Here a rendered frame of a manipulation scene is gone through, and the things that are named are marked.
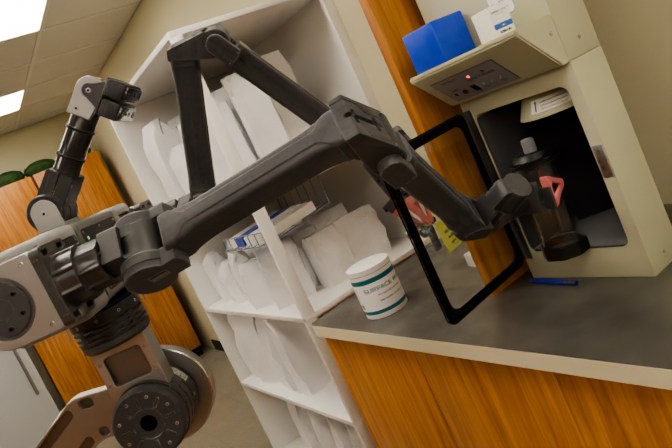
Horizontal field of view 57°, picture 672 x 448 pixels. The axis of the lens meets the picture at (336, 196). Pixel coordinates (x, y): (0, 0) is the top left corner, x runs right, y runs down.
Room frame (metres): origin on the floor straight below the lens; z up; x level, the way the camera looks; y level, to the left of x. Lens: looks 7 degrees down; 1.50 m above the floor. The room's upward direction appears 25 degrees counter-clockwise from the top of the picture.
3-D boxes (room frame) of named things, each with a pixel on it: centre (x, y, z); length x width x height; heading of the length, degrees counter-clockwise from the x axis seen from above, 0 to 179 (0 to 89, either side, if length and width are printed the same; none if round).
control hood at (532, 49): (1.30, -0.39, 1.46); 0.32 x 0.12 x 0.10; 31
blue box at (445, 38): (1.37, -0.35, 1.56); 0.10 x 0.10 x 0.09; 31
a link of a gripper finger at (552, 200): (1.26, -0.41, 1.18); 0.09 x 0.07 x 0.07; 124
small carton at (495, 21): (1.23, -0.43, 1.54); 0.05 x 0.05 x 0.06; 23
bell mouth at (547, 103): (1.36, -0.54, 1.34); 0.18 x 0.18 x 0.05
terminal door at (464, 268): (1.36, -0.23, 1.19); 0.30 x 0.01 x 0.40; 127
